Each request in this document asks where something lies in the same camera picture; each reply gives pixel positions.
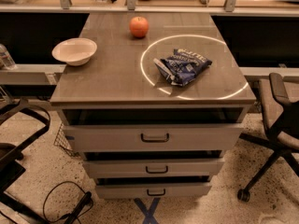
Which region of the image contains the black office chair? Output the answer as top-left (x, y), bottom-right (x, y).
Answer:
top-left (0, 98), bottom-right (50, 224)
top-left (237, 73), bottom-right (299, 203)

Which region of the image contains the wire mesh basket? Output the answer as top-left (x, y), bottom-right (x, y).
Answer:
top-left (53, 123), bottom-right (79, 158)

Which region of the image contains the middle grey drawer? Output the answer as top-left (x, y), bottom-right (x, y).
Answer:
top-left (83, 158), bottom-right (224, 178)

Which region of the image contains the black cable on floor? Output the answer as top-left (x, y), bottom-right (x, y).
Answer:
top-left (42, 180), bottom-right (94, 224)

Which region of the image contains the clear plastic water bottle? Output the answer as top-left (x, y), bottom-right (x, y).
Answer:
top-left (0, 44), bottom-right (16, 70)

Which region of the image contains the grey drawer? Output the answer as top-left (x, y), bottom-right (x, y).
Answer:
top-left (95, 182), bottom-right (211, 199)
top-left (64, 124), bottom-right (243, 152)
top-left (83, 158), bottom-right (224, 178)

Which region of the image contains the white paper bowl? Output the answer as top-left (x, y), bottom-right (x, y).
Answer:
top-left (52, 38), bottom-right (97, 66)

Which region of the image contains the blue tape cross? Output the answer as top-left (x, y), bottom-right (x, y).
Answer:
top-left (134, 198), bottom-right (160, 224)

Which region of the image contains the black office chair right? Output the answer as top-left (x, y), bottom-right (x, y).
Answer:
top-left (237, 73), bottom-right (299, 203)

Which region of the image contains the black office chair left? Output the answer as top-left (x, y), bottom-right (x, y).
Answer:
top-left (0, 98), bottom-right (50, 224)

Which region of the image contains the bottom grey drawer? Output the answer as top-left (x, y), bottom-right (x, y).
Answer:
top-left (95, 182), bottom-right (211, 199)

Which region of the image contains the blue chip bag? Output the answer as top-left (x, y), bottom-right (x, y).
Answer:
top-left (153, 49), bottom-right (212, 87)

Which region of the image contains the red apple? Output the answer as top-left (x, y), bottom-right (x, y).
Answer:
top-left (129, 17), bottom-right (149, 38)

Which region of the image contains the grey drawer cabinet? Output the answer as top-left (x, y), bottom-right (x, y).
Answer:
top-left (50, 12), bottom-right (255, 186)

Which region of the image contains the top grey drawer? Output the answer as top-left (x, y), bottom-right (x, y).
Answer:
top-left (64, 124), bottom-right (243, 152)

